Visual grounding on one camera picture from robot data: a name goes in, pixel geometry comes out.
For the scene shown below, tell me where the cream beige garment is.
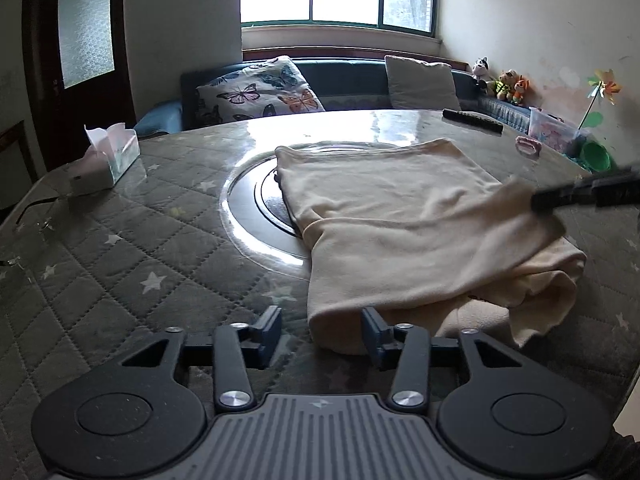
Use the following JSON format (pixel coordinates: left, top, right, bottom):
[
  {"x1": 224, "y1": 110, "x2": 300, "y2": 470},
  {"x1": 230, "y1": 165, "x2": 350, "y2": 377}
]
[{"x1": 276, "y1": 139, "x2": 586, "y2": 354}]

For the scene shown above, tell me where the green plastic bowl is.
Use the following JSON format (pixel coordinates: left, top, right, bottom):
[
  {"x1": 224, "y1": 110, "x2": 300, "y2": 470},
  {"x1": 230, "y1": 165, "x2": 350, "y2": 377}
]
[{"x1": 579, "y1": 141, "x2": 612, "y2": 172}]

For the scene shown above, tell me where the clear plastic storage box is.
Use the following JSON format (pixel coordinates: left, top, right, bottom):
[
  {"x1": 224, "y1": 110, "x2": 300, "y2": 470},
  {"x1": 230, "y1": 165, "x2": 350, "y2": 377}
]
[{"x1": 528, "y1": 107, "x2": 587, "y2": 157}]

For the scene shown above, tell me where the pink small toy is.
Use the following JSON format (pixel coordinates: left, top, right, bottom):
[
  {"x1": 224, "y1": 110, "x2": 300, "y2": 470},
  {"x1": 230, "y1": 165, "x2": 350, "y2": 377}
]
[{"x1": 514, "y1": 136, "x2": 542, "y2": 159}]

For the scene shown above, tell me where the colourful paper pinwheel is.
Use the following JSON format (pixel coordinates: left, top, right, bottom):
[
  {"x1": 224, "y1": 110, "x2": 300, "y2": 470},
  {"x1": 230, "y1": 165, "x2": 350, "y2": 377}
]
[{"x1": 578, "y1": 70, "x2": 622, "y2": 129}]

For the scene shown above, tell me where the orange plush toy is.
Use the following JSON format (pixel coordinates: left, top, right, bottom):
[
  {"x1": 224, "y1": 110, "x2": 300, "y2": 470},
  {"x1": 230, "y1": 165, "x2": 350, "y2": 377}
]
[{"x1": 511, "y1": 77, "x2": 529, "y2": 106}]

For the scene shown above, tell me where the round inset table stove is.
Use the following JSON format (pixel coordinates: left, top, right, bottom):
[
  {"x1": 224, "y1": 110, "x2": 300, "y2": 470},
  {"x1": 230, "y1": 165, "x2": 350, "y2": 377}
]
[{"x1": 218, "y1": 142, "x2": 402, "y2": 269}]

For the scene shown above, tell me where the black remote control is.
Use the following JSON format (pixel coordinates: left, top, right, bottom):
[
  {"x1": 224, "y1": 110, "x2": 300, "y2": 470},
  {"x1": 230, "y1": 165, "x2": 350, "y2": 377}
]
[{"x1": 442, "y1": 108, "x2": 503, "y2": 134}]

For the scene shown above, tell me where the brown plush toy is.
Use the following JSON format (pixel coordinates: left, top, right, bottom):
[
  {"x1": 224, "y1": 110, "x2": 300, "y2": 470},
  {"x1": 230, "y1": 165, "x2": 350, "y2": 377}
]
[{"x1": 494, "y1": 70, "x2": 520, "y2": 103}]

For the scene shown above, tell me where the quilted star table cover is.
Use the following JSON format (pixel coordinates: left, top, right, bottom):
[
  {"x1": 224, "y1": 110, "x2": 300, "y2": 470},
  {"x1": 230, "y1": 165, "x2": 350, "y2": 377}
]
[{"x1": 1, "y1": 110, "x2": 639, "y2": 479}]

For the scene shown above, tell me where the cow plush toy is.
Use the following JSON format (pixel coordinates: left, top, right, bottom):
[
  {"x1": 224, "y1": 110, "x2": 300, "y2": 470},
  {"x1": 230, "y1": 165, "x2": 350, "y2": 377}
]
[{"x1": 471, "y1": 58, "x2": 495, "y2": 96}]

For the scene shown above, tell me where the tissue box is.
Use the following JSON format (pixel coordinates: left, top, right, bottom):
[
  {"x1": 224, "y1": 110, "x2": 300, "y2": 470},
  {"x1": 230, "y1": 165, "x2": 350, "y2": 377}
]
[{"x1": 66, "y1": 122, "x2": 140, "y2": 196}]

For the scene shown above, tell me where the plain beige pillow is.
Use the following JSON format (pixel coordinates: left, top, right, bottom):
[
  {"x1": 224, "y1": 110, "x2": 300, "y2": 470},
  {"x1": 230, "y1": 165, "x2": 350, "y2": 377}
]
[{"x1": 384, "y1": 55, "x2": 461, "y2": 110}]

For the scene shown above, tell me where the butterfly print pillow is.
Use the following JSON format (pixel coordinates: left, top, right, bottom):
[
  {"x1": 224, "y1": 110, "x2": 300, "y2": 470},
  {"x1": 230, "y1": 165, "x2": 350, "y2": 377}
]
[{"x1": 195, "y1": 55, "x2": 324, "y2": 126}]

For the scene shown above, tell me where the blue sofa bench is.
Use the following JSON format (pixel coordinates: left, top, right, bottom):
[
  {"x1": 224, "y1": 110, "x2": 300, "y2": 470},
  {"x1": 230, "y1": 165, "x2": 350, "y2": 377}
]
[{"x1": 134, "y1": 58, "x2": 541, "y2": 138}]

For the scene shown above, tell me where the dark wooden door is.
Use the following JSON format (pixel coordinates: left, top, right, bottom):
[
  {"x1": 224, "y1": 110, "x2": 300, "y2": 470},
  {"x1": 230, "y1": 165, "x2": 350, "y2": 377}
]
[{"x1": 22, "y1": 0, "x2": 136, "y2": 170}]

